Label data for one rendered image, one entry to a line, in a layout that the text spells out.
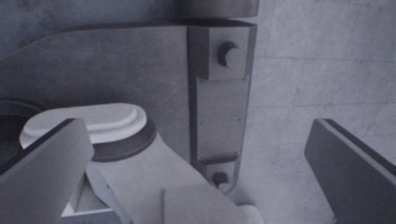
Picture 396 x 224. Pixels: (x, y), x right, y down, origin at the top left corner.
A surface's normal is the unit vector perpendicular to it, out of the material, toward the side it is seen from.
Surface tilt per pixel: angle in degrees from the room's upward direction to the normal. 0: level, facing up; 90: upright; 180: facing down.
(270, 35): 0
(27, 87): 0
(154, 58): 0
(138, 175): 90
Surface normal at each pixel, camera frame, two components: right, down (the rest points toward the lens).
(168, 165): 0.00, -0.87
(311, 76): 0.18, 0.48
